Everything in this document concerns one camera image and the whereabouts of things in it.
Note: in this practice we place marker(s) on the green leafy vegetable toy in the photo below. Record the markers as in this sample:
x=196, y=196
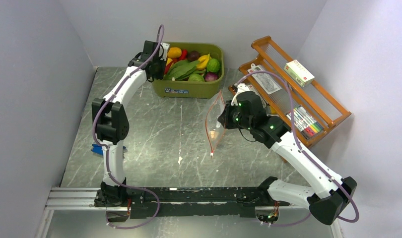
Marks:
x=180, y=69

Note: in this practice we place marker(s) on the green round cabbage toy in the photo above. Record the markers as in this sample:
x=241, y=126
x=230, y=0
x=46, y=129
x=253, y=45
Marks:
x=196, y=78

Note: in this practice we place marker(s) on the red chili pepper toy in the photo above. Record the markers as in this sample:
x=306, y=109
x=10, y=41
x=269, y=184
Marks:
x=169, y=65

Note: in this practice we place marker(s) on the white green box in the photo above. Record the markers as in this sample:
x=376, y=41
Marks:
x=299, y=73

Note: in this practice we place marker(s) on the orange wooden rack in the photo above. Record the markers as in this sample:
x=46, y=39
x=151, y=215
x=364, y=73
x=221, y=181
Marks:
x=313, y=98

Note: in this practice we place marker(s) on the purple onion toy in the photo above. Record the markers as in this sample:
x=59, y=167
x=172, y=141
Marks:
x=210, y=77

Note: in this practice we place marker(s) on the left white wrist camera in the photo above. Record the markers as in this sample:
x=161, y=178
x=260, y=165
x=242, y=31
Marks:
x=163, y=51

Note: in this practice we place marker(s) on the small red chili toy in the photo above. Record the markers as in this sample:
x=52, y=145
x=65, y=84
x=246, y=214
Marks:
x=183, y=55

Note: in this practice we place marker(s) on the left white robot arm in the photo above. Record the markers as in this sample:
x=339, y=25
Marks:
x=111, y=125

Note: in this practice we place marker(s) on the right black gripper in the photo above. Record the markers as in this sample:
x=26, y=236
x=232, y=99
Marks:
x=225, y=118

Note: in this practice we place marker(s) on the colour marker pen set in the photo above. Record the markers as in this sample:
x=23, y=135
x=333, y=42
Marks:
x=305, y=123

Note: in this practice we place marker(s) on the white packaged card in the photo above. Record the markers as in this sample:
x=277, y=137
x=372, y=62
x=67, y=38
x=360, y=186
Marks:
x=266, y=81

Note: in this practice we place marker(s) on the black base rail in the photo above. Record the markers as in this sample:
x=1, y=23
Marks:
x=184, y=201

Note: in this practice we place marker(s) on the yellow banana toy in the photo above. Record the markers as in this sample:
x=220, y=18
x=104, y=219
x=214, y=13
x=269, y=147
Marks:
x=203, y=61

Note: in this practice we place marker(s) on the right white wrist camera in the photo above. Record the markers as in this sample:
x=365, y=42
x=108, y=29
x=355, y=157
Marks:
x=240, y=88

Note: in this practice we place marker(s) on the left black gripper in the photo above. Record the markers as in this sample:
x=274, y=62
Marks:
x=160, y=76

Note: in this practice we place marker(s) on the blue black pliers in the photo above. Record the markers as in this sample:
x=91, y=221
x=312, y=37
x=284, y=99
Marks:
x=98, y=149

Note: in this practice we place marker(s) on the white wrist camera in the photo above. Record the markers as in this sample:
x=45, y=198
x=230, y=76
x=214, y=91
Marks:
x=163, y=51
x=240, y=88

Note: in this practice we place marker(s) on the dark purple fruit toy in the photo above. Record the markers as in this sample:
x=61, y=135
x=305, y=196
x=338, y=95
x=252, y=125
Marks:
x=193, y=56

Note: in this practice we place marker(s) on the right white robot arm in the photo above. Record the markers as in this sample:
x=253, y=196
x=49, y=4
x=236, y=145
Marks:
x=327, y=194

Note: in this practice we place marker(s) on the green custard apple toy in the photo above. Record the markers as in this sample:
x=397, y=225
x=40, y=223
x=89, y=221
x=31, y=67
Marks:
x=213, y=65

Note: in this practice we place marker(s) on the clear zip top bag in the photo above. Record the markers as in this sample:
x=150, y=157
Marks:
x=214, y=130

